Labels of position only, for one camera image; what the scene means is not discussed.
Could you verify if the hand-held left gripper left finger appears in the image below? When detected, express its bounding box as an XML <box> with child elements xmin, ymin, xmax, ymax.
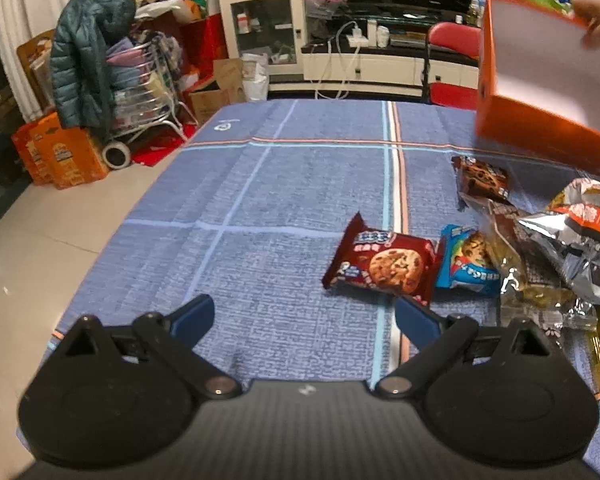
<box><xmin>55</xmin><ymin>294</ymin><xmax>242</xmax><ymax>401</ymax></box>

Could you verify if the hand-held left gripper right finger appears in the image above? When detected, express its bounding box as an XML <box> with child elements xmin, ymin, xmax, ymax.
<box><xmin>374</xmin><ymin>295</ymin><xmax>563</xmax><ymax>401</ymax></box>

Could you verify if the red cookie packet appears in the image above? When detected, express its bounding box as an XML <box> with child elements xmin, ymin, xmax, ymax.
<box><xmin>322</xmin><ymin>211</ymin><xmax>438</xmax><ymax>308</ymax></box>

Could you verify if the blue cookie packet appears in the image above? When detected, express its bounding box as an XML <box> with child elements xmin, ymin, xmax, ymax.
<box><xmin>434</xmin><ymin>224</ymin><xmax>503</xmax><ymax>296</ymax></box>

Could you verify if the clear brown snack packet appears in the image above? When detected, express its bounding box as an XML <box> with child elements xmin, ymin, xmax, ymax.
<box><xmin>472</xmin><ymin>199</ymin><xmax>581</xmax><ymax>311</ymax></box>

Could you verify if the brown cookie packet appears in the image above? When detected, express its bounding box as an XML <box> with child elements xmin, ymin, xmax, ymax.
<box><xmin>451</xmin><ymin>156</ymin><xmax>511</xmax><ymax>211</ymax></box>

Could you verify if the silver packet with orange label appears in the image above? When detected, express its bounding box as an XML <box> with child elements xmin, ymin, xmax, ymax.
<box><xmin>517</xmin><ymin>205</ymin><xmax>600</xmax><ymax>308</ymax></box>

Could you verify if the yellow white snack packet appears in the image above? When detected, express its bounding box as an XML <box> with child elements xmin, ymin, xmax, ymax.
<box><xmin>547</xmin><ymin>178</ymin><xmax>600</xmax><ymax>211</ymax></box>

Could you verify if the orange cardboard box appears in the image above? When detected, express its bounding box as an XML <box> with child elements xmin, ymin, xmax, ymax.
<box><xmin>475</xmin><ymin>0</ymin><xmax>600</xmax><ymax>183</ymax></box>

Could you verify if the white tape roll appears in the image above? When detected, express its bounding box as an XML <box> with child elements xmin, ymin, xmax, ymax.
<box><xmin>102</xmin><ymin>141</ymin><xmax>131</xmax><ymax>170</ymax></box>

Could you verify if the orange printed carton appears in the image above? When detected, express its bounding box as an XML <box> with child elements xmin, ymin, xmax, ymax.
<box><xmin>11</xmin><ymin>111</ymin><xmax>110</xmax><ymax>191</ymax></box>

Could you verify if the brown cardboard box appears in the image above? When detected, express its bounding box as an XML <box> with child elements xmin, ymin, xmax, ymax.
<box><xmin>182</xmin><ymin>57</ymin><xmax>246</xmax><ymax>123</ymax></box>

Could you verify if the white plastic bag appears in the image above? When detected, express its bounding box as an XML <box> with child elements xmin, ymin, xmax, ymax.
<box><xmin>240</xmin><ymin>52</ymin><xmax>271</xmax><ymax>102</ymax></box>

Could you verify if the white black TV stand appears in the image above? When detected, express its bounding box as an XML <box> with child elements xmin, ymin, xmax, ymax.
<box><xmin>300</xmin><ymin>0</ymin><xmax>481</xmax><ymax>98</ymax></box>

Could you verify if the red fabric cover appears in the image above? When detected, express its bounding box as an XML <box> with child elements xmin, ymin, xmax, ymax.
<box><xmin>140</xmin><ymin>10</ymin><xmax>228</xmax><ymax>81</ymax></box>

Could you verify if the teal puffer jacket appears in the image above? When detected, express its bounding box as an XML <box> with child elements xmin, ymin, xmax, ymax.
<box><xmin>50</xmin><ymin>0</ymin><xmax>137</xmax><ymax>130</ymax></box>

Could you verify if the red chair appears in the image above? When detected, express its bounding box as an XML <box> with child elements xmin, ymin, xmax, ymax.
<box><xmin>422</xmin><ymin>21</ymin><xmax>481</xmax><ymax>111</ymax></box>

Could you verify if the white glass-door cabinet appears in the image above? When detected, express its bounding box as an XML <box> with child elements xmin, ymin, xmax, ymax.
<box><xmin>218</xmin><ymin>0</ymin><xmax>306</xmax><ymax>83</ymax></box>

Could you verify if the white curtain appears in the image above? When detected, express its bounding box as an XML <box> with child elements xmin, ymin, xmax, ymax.
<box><xmin>0</xmin><ymin>0</ymin><xmax>93</xmax><ymax>121</ymax></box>

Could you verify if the metal wire cart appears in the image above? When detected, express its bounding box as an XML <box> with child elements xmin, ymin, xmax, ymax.
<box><xmin>102</xmin><ymin>30</ymin><xmax>201</xmax><ymax>171</ymax></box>

